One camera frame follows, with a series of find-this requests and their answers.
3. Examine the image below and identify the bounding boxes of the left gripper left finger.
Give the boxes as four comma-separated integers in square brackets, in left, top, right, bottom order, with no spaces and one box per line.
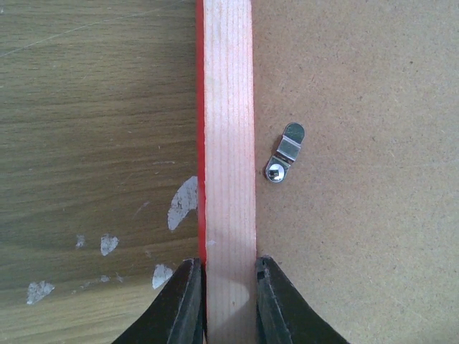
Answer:
[114,258,204,344]

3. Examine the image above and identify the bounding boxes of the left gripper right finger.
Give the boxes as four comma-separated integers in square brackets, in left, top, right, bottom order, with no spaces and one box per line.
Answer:
[256,256,349,344]

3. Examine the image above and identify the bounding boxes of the red picture frame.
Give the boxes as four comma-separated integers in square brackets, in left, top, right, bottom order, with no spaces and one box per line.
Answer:
[196,1,257,343]

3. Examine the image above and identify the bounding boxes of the brown frame backing board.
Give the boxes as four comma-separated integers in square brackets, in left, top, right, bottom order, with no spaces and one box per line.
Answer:
[252,1,458,343]

